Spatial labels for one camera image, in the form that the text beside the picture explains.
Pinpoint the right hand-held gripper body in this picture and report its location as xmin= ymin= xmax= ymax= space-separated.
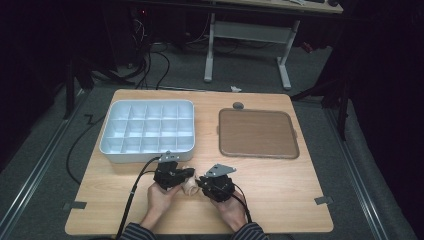
xmin=200 ymin=162 xmax=238 ymax=204

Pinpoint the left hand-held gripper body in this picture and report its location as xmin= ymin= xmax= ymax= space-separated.
xmin=153 ymin=151 xmax=183 ymax=191

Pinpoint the peach ankle sock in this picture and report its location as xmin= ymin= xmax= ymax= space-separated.
xmin=181 ymin=165 xmax=202 ymax=197

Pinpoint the person's left hand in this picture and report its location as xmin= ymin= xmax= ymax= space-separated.
xmin=145 ymin=181 xmax=183 ymax=223

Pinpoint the person's right hand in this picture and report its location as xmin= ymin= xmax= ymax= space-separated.
xmin=212 ymin=190 xmax=250 ymax=232

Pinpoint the white compartment organizer box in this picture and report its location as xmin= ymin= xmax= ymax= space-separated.
xmin=99 ymin=99 xmax=196 ymax=164

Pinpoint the brown rectangular tray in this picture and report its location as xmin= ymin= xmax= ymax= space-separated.
xmin=217 ymin=107 xmax=301 ymax=160

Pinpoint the grey tape strip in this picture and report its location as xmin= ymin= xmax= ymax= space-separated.
xmin=314 ymin=195 xmax=334 ymax=206
xmin=63 ymin=200 xmax=88 ymax=211

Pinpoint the black metal stand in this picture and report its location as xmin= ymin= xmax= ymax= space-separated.
xmin=62 ymin=54 xmax=96 ymax=120
xmin=289 ymin=74 xmax=352 ymax=142

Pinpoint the white-legged wooden desk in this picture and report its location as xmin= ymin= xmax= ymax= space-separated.
xmin=203 ymin=0 xmax=345 ymax=91

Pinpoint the right hand-held gripper cable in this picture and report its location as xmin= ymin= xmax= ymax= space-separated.
xmin=213 ymin=181 xmax=253 ymax=224

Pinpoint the hand-held gripper cable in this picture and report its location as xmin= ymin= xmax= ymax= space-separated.
xmin=213 ymin=181 xmax=253 ymax=224
xmin=114 ymin=155 xmax=163 ymax=240

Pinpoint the left hand-held gripper cable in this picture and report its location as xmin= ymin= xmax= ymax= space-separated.
xmin=114 ymin=155 xmax=163 ymax=240

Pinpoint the black floor cable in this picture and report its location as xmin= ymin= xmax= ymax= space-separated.
xmin=65 ymin=114 xmax=107 ymax=186

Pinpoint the bundle of black cables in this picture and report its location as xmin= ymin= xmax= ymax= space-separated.
xmin=131 ymin=18 xmax=172 ymax=91

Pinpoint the metal floor rail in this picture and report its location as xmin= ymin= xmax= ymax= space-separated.
xmin=0 ymin=89 xmax=88 ymax=236
xmin=323 ymin=105 xmax=391 ymax=240

